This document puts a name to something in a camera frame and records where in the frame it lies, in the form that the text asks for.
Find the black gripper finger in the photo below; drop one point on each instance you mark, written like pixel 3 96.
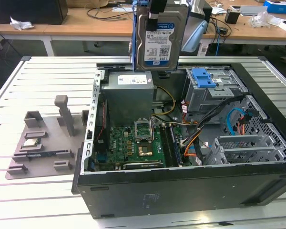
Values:
pixel 157 7

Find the hard disk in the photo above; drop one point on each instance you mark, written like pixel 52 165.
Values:
pixel 162 47

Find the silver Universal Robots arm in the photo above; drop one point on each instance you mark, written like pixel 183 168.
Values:
pixel 195 35

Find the blue drive latch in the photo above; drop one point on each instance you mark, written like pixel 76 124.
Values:
pixel 202 78

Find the grey flat device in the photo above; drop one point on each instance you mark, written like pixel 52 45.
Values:
pixel 252 10

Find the wooden desk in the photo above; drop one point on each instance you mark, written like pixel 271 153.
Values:
pixel 62 29

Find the grey power supply unit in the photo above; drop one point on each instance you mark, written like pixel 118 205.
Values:
pixel 126 100

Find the grey optical drive cage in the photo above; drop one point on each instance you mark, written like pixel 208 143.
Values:
pixel 202 97

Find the clear plastic bag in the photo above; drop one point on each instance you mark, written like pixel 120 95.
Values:
pixel 262 19

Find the blue cardboard box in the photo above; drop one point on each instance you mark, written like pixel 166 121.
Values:
pixel 280 6

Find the CPU socket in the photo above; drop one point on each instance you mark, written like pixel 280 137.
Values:
pixel 143 131

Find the large black box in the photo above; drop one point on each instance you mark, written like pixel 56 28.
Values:
pixel 28 10

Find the crumpled white paper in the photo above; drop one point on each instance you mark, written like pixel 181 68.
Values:
pixel 21 23

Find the green motherboard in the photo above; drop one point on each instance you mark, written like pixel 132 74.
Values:
pixel 124 148

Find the grey parts rack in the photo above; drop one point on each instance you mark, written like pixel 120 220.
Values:
pixel 52 145

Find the silver CPU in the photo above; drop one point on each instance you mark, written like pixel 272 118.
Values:
pixel 31 142

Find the black open PC case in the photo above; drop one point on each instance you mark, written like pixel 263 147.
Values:
pixel 181 190

